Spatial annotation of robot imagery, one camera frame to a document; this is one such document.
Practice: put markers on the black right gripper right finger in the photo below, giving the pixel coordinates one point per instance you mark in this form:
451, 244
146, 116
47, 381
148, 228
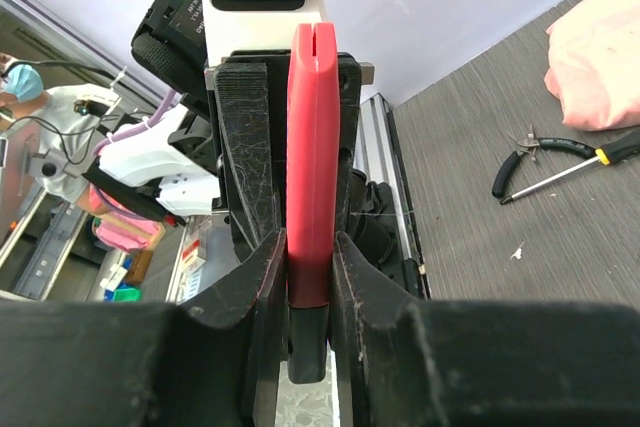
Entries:
403, 361

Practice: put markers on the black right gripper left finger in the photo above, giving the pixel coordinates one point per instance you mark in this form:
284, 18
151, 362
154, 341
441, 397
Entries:
211, 361

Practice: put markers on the yellow black screwdriver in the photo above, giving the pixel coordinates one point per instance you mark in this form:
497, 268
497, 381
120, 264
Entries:
608, 154

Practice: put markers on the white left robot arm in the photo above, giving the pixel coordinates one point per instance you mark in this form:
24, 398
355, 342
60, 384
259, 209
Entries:
169, 167

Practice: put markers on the person in blue mask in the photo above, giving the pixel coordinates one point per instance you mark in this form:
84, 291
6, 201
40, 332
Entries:
23, 95

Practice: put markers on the black red pliers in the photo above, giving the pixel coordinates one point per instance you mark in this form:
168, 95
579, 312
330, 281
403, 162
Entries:
313, 133

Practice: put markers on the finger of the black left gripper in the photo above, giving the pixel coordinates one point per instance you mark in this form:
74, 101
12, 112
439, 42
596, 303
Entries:
241, 91
349, 71

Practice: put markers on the pink folded cloth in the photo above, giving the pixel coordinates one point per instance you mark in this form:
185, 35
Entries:
593, 64

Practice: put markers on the aluminium frame rail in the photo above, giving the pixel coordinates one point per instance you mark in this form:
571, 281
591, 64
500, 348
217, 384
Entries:
378, 154

